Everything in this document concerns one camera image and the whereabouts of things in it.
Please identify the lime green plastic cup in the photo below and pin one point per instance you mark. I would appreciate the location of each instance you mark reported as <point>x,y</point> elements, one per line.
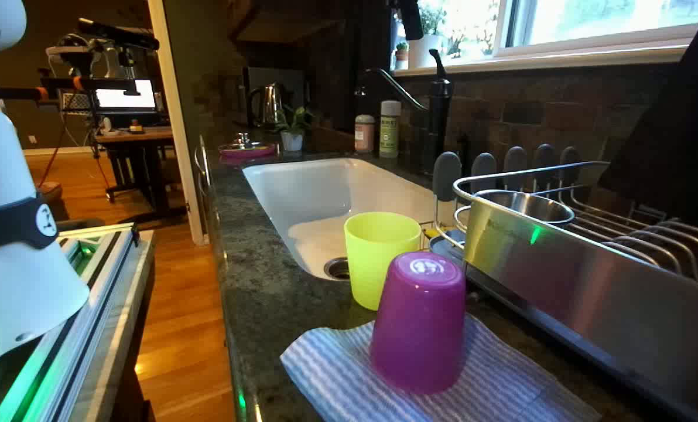
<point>373,258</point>

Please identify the small potted plant white pot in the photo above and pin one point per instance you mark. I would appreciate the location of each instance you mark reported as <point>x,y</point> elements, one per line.
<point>292,140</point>

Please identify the kitchen window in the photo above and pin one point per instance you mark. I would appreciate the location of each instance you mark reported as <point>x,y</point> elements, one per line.
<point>598,20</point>

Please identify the metal robot cart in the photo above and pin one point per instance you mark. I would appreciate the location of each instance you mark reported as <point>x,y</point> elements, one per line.
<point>92,328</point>

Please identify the dark wooden desk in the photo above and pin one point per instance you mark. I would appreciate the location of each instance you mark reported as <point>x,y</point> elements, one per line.
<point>135,137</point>

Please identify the black kitchen faucet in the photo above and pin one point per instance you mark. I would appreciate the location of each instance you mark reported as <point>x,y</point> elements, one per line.
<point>440,118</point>

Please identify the computer monitor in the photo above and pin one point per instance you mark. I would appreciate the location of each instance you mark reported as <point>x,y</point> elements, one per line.
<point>125,96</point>

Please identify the steel kettle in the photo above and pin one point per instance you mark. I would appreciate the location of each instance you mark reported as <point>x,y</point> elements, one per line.
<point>271,106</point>

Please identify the black camera rig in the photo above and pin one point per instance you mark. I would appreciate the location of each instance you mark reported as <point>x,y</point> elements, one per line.
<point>107,36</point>

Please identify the pink tray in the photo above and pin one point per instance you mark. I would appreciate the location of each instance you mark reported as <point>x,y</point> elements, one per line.
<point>248,152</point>

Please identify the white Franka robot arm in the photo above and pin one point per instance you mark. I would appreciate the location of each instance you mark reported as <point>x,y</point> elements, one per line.
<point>5,273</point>

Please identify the pale pink soap bottle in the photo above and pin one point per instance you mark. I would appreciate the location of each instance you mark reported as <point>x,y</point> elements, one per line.
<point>365,135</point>

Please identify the blue striped dish cloth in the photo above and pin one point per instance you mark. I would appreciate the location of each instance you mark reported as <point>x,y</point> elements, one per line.
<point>504,389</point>

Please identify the green soap bottle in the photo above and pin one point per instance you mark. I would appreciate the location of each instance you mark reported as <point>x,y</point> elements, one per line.
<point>391,132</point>

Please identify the white kitchen sink basin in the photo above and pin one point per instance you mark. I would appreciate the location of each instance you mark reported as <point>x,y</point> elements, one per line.
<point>311,194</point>

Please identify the clear glass lid steel rim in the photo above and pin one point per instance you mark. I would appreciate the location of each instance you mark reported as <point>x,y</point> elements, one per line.
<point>522,206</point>

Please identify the steel sink drain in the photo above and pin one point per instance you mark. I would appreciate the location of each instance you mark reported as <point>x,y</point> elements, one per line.
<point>339,267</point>

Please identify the purple plastic cup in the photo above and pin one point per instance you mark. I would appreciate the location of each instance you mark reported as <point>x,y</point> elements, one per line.
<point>421,328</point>

